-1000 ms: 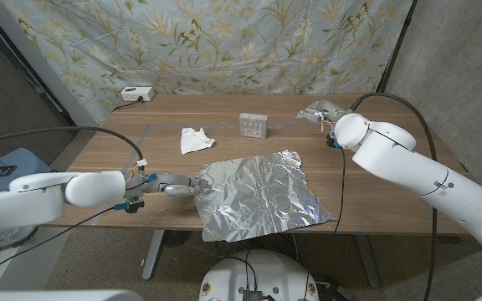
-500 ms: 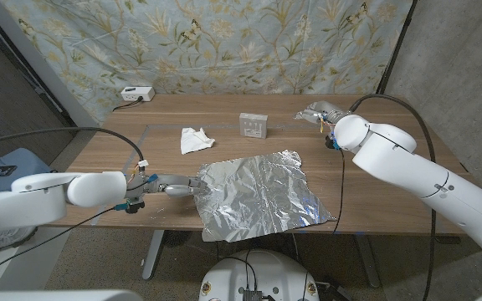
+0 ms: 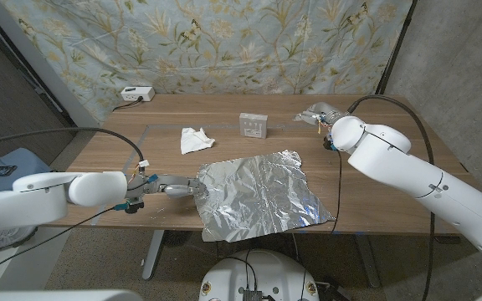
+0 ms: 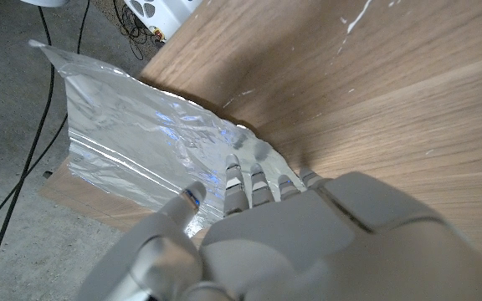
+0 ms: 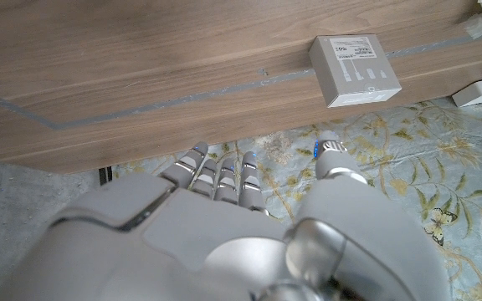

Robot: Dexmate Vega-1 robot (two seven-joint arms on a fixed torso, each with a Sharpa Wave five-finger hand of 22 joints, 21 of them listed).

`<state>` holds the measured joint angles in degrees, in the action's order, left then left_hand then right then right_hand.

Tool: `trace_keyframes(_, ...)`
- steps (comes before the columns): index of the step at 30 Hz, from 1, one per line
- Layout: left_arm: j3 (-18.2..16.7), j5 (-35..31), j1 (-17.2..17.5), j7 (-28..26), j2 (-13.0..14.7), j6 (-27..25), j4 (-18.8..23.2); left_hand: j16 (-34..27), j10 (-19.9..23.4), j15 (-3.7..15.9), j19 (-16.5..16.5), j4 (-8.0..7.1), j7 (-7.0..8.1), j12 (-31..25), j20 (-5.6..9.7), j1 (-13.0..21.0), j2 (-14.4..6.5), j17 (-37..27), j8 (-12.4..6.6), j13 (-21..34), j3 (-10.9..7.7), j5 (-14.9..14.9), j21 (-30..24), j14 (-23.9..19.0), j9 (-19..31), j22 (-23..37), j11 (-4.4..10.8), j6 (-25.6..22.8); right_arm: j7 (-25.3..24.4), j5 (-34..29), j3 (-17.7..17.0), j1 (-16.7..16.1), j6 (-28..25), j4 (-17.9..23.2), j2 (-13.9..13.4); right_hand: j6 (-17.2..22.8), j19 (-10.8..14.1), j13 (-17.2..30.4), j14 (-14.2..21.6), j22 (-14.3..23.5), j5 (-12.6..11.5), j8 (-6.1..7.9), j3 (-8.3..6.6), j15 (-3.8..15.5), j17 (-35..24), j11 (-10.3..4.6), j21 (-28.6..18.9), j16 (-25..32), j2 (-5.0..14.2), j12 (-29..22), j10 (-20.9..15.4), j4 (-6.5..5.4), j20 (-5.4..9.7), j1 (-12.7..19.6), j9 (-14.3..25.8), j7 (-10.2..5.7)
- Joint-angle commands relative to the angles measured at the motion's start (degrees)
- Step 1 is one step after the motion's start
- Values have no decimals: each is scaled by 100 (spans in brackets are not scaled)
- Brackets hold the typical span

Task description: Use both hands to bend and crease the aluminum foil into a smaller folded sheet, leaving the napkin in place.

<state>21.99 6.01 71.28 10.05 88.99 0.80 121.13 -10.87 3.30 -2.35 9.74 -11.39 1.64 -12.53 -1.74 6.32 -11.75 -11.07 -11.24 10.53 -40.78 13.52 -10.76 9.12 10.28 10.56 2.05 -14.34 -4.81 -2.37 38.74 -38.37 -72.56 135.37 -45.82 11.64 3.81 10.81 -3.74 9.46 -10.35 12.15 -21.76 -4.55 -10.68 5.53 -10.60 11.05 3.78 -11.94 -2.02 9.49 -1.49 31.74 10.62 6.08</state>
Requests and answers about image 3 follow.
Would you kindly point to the black backdrop stand pole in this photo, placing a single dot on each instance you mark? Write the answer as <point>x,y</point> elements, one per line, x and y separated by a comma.
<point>396,48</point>

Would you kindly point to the small grey torso module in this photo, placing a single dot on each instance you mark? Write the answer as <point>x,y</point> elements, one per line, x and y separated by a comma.
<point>252,295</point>

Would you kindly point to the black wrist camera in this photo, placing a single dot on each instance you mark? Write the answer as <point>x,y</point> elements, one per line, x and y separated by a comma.
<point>329,144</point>
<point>134,206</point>

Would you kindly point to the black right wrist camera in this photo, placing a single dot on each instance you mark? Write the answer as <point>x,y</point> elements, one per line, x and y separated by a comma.
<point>329,144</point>

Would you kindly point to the grey door frame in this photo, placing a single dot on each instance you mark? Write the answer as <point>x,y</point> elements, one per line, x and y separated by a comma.
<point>36,58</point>

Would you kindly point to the floral printed backdrop cloth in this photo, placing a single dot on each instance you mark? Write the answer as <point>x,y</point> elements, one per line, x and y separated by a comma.
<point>224,50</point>

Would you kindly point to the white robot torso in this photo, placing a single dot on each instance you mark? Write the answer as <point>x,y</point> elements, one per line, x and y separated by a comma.
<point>266,271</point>

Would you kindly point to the grey white sneaker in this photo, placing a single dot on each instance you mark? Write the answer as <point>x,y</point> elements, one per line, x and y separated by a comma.
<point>2,243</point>

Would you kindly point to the black round object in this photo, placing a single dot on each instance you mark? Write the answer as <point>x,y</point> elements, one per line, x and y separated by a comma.
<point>177,238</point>

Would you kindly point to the grey metal table leg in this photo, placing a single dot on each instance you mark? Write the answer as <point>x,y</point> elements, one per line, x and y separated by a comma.
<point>152,255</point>
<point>367,259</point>

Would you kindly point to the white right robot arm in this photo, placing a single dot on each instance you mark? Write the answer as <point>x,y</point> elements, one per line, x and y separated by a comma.
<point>412,175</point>

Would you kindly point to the white power strip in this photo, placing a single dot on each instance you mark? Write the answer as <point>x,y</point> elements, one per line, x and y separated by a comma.
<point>137,93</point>

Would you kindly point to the crumpled white napkin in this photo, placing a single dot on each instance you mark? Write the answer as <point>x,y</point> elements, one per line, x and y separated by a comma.
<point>195,141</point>

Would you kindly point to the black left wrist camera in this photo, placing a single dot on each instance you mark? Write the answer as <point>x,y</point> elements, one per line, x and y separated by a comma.
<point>134,206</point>

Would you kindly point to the small grey box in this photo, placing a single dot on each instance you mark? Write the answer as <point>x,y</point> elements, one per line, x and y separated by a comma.
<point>252,125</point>

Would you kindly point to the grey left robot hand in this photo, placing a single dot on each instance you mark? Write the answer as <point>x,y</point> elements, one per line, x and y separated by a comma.
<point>176,187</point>

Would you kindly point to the crinkled aluminum foil sheet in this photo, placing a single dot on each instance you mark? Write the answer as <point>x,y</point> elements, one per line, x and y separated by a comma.
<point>257,192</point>

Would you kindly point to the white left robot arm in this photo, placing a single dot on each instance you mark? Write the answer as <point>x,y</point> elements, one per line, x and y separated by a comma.
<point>36,196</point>

